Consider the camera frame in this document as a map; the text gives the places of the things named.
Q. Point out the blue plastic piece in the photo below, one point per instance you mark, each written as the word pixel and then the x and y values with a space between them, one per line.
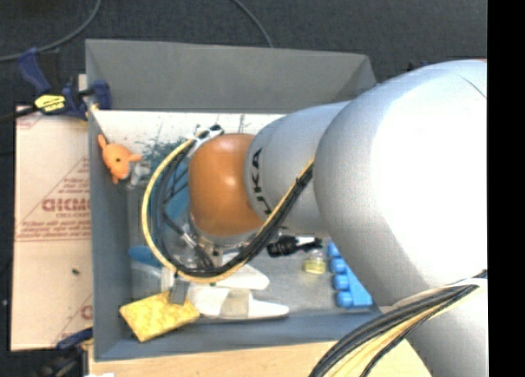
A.
pixel 141 253

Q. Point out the clear plastic bottle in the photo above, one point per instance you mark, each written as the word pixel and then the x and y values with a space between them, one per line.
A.
pixel 147 279

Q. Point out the white plastic toy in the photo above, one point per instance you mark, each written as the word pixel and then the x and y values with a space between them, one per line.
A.
pixel 254 307

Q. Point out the yellow sponge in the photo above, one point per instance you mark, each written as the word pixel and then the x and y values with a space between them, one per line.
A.
pixel 158 316

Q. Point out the clear glass thing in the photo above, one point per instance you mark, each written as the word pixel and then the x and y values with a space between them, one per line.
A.
pixel 138 174

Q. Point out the small yellow glass jar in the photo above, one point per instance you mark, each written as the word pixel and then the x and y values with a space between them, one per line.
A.
pixel 314 264

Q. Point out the orange toy animal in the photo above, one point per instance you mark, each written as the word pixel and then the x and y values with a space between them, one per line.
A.
pixel 118 159

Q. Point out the brown cardboard board red print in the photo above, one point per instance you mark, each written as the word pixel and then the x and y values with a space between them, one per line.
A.
pixel 51 252

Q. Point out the blue knobbed toy block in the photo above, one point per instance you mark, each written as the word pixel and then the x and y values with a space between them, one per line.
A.
pixel 353 293

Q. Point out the grey metal bin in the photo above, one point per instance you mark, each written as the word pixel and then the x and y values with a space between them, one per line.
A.
pixel 229 80

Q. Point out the black cylinder on white bracket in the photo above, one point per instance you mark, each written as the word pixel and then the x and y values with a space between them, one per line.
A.
pixel 283 246

